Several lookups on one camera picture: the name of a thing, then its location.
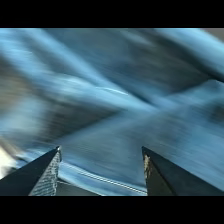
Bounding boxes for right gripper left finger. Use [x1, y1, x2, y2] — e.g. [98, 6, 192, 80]
[0, 145, 63, 197]

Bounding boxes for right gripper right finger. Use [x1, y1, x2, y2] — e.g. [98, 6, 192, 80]
[141, 145, 224, 197]

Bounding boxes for blue jeans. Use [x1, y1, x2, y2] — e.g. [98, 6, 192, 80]
[0, 28, 224, 197]

